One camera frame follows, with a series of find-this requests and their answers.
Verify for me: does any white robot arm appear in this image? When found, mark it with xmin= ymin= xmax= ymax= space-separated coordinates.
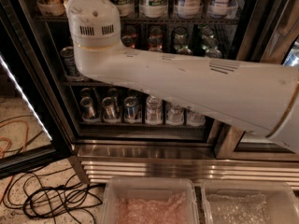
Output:
xmin=66 ymin=0 xmax=299 ymax=153

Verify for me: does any small blue can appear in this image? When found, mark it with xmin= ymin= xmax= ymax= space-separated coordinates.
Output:
xmin=124 ymin=96 xmax=141 ymax=123

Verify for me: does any small silver can middle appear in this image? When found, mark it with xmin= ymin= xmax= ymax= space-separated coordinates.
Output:
xmin=102 ymin=97 xmax=121 ymax=123

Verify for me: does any small silver can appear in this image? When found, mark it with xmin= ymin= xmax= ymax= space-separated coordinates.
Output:
xmin=80 ymin=97 xmax=99 ymax=121
xmin=102 ymin=97 xmax=121 ymax=123

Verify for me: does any small silver can left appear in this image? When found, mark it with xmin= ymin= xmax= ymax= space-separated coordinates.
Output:
xmin=80 ymin=97 xmax=99 ymax=121

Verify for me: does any metal fridge bottom grille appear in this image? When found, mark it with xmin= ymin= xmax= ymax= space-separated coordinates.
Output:
xmin=77 ymin=144 xmax=299 ymax=190

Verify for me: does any white green orange can right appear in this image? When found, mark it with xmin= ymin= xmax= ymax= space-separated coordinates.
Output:
xmin=139 ymin=0 xmax=168 ymax=18

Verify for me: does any white blue can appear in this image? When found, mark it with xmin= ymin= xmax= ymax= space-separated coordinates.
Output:
xmin=174 ymin=0 xmax=202 ymax=19
xmin=207 ymin=0 xmax=238 ymax=19

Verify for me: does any open glass fridge door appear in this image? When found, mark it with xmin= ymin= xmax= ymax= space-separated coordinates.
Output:
xmin=0 ymin=7 xmax=71 ymax=178

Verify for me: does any white blue can right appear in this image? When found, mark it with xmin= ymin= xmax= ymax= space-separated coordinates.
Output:
xmin=207 ymin=0 xmax=238 ymax=19

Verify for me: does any water bottle left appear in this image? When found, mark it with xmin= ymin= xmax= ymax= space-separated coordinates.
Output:
xmin=145 ymin=95 xmax=163 ymax=125

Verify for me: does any water bottle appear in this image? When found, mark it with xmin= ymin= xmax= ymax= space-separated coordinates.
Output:
xmin=145 ymin=95 xmax=163 ymax=125
xmin=166 ymin=103 xmax=184 ymax=126
xmin=186 ymin=110 xmax=206 ymax=127

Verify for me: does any water bottle middle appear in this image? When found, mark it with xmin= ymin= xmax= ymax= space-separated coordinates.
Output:
xmin=166 ymin=103 xmax=184 ymax=126

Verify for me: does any water bottle right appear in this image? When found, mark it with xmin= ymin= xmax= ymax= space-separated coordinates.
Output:
xmin=186 ymin=110 xmax=206 ymax=127

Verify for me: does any clear bin pink wrap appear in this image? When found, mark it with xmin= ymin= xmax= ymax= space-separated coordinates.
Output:
xmin=101 ymin=176 xmax=200 ymax=224

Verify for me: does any clear bin bubble wrap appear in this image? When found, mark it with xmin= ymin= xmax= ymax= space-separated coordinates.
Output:
xmin=201 ymin=180 xmax=299 ymax=224

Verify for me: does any middle wire shelf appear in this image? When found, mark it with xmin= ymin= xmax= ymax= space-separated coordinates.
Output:
xmin=61 ymin=81 xmax=111 ymax=87

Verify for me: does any wire shelf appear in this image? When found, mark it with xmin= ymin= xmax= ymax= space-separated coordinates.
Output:
xmin=34 ymin=15 xmax=239 ymax=25
xmin=61 ymin=81 xmax=111 ymax=87

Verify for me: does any orange cable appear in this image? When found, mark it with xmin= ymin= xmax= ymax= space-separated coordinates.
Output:
xmin=0 ymin=119 xmax=31 ymax=203

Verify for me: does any black cable bundle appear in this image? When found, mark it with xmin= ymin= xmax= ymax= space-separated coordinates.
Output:
xmin=2 ymin=163 xmax=106 ymax=224

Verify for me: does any top wire shelf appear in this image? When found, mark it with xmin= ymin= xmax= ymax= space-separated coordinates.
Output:
xmin=34 ymin=15 xmax=239 ymax=25

